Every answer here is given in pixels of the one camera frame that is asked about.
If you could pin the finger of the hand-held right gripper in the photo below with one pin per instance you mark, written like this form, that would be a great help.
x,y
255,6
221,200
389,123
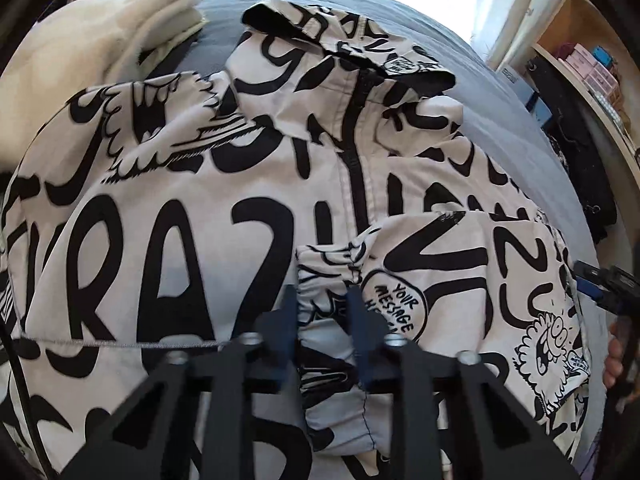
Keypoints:
x,y
590,285

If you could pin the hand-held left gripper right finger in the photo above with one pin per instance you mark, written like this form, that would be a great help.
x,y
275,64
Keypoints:
x,y
362,345

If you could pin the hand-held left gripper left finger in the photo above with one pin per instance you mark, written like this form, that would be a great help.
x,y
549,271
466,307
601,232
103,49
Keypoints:
x,y
290,340

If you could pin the black white printed jacket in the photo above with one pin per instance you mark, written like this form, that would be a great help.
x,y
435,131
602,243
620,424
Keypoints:
x,y
200,210

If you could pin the person's right hand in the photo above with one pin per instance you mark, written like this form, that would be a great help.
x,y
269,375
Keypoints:
x,y
614,360

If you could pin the black bag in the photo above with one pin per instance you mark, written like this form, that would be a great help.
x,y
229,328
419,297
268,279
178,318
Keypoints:
x,y
575,150

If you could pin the grey bed blanket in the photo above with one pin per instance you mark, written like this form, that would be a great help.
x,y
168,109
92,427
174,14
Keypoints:
x,y
500,125

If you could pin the pink storage drawers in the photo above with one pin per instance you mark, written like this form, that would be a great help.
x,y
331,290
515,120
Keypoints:
x,y
595,77

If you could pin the white cardboard box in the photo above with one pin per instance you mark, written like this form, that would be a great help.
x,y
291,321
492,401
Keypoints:
x,y
515,77

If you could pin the small blue box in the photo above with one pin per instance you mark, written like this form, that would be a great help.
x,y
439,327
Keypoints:
x,y
604,56

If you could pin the maroon object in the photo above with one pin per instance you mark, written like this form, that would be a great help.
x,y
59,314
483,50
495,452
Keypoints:
x,y
565,51

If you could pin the wooden shelf unit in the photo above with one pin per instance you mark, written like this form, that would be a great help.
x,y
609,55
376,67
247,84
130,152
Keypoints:
x,y
570,15

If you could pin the white sheer leaf-print curtain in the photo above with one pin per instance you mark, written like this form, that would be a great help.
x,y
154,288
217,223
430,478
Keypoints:
x,y
450,0

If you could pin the cream folded garment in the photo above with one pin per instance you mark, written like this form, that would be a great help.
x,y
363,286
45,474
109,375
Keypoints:
x,y
85,45

